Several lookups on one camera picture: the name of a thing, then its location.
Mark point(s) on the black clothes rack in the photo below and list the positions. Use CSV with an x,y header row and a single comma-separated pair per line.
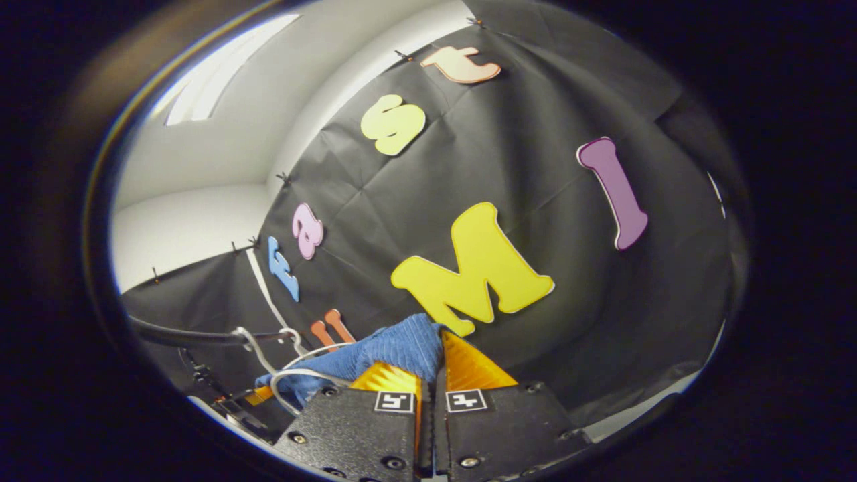
x,y
174,335

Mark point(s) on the white clothes hanger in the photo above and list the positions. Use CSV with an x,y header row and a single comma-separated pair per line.
x,y
249,338
276,395

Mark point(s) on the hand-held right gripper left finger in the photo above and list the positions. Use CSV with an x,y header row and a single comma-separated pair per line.
x,y
348,428

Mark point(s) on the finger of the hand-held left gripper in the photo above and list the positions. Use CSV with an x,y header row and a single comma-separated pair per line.
x,y
260,395

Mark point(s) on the row of black backdrop clips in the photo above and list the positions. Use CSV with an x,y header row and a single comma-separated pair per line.
x,y
284,179

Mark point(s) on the blue jacket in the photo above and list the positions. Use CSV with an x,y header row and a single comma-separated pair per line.
x,y
395,348

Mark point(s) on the black backdrop cloth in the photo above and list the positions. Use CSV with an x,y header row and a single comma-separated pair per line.
x,y
535,167

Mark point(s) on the ceiling light panel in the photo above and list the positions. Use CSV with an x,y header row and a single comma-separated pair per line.
x,y
221,73

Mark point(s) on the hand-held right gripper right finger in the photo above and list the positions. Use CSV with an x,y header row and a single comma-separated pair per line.
x,y
509,428

